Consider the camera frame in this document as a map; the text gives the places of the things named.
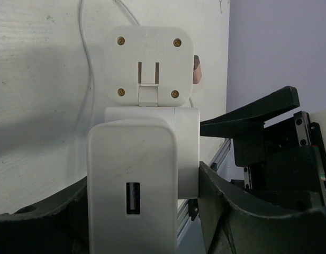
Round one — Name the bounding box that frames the thin white cable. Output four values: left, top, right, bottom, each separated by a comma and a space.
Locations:
78, 0, 140, 133

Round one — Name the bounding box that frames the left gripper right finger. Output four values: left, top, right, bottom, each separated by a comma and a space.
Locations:
198, 162, 326, 253

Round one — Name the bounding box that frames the white adapter plug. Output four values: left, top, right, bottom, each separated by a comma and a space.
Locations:
104, 26, 194, 107

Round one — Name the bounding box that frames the white cube power socket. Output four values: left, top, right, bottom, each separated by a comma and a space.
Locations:
104, 106, 200, 199

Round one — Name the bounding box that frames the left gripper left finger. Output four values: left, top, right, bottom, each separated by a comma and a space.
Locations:
0, 178, 89, 253

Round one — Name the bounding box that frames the white rectangular power adapter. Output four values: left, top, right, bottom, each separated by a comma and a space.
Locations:
87, 118, 177, 253

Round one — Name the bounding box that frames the pink brown charger plug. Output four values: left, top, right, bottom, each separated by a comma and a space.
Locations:
193, 55, 202, 85

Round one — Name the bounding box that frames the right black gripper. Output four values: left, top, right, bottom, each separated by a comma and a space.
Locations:
200, 86, 326, 211

